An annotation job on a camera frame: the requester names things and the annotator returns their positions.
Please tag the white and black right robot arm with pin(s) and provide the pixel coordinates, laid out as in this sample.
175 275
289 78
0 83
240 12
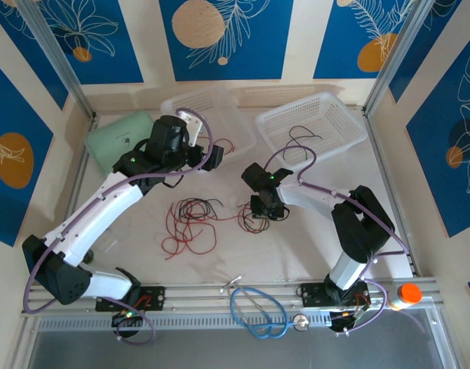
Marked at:
307 198

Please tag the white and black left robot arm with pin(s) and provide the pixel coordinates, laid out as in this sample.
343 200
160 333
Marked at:
104 207

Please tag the translucent white plastic basket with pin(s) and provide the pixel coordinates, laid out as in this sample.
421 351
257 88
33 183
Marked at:
219 111

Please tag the mint green zip case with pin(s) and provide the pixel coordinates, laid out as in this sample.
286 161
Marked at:
107 142

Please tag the opaque white plastic basket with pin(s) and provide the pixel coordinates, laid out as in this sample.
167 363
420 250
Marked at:
334 115

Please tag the blue stethoscope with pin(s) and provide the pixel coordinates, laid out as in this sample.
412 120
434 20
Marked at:
302 323

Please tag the small black controller board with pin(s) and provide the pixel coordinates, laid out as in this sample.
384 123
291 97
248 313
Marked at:
123 317
346 317

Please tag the grey metal sheet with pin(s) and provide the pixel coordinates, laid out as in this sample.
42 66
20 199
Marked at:
234 353

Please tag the orange capped bottle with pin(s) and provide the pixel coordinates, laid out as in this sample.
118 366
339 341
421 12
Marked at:
409 294

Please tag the aluminium side rail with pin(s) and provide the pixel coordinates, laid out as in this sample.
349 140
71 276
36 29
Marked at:
80 169
384 173

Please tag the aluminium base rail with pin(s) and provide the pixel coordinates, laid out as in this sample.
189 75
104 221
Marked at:
196 296

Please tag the aluminium frame post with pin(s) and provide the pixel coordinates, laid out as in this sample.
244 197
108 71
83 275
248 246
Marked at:
57 57
396 57

